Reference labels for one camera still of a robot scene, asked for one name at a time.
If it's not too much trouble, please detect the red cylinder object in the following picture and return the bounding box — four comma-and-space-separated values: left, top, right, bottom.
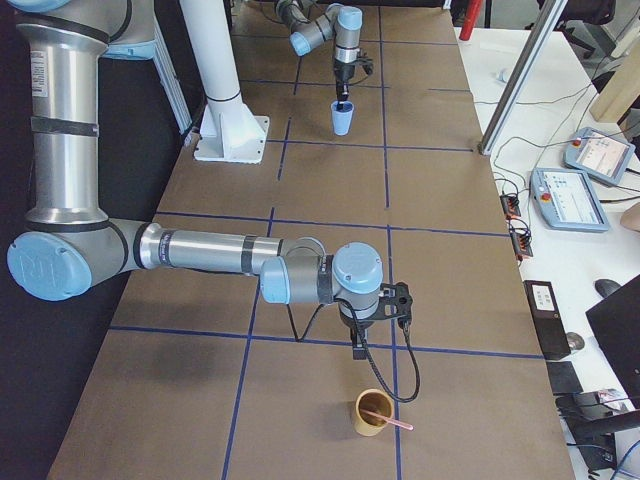
459, 0, 483, 41

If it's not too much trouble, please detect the teach pendant tablet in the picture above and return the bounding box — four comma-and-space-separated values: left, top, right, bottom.
530, 168, 610, 233
563, 127, 635, 186

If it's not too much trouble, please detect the aluminium frame post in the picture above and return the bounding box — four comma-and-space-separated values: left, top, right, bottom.
478, 0, 568, 156

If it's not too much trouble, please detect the near teach pendant tablet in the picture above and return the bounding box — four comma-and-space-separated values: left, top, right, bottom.
530, 168, 610, 233

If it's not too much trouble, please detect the black computer mouse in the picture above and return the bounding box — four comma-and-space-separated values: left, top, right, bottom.
594, 278, 621, 298

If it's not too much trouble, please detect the left orange connector block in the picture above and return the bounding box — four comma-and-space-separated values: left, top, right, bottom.
499, 193, 521, 220

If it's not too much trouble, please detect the tan wooden cup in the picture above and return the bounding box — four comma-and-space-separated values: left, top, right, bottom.
351, 389, 395, 437

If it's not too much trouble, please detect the black braided camera cable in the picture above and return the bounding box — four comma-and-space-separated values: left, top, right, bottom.
285, 297, 421, 403

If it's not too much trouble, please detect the white support pillar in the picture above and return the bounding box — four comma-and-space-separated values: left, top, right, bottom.
180, 0, 270, 164

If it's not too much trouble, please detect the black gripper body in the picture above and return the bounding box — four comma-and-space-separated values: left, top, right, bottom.
333, 58, 373, 86
340, 312, 374, 345

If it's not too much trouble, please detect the far teach pendant tablet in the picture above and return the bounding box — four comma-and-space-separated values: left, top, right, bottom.
563, 127, 635, 186

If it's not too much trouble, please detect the blue ribbed plastic cup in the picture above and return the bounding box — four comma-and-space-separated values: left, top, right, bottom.
331, 101, 355, 136

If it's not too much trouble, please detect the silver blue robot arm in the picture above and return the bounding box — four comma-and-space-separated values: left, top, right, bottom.
1, 4, 180, 370
275, 1, 374, 112

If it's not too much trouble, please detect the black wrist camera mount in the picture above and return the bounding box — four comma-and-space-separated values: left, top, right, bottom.
369, 282, 413, 328

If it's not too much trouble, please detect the black power box with label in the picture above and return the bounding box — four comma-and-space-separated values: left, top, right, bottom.
523, 280, 571, 361

